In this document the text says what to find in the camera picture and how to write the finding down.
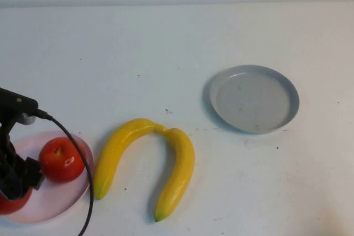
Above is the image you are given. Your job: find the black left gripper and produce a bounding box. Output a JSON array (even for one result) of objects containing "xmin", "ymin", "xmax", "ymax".
[{"xmin": 0, "ymin": 119, "xmax": 45, "ymax": 201}]

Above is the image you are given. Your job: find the red plastic apple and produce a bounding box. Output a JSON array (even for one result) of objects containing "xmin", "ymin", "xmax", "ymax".
[
  {"xmin": 38, "ymin": 137, "xmax": 87, "ymax": 183},
  {"xmin": 0, "ymin": 190, "xmax": 33, "ymax": 215}
]

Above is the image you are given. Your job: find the yellow plastic banana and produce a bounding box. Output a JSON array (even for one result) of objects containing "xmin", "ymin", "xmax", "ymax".
[
  {"xmin": 154, "ymin": 127, "xmax": 196, "ymax": 223},
  {"xmin": 92, "ymin": 118, "xmax": 164, "ymax": 201}
]

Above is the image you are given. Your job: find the pink plate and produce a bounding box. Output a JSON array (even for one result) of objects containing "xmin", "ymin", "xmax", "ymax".
[{"xmin": 1, "ymin": 130, "xmax": 95, "ymax": 224}]

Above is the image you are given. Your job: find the grey plate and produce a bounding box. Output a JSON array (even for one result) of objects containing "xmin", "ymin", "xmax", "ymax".
[{"xmin": 202, "ymin": 64, "xmax": 300, "ymax": 135}]

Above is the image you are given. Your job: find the black left camera cable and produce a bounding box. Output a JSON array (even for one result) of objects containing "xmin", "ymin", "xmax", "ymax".
[{"xmin": 35, "ymin": 108, "xmax": 95, "ymax": 236}]

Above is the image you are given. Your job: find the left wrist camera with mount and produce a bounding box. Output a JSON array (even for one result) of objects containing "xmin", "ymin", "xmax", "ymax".
[{"xmin": 0, "ymin": 87, "xmax": 39, "ymax": 125}]

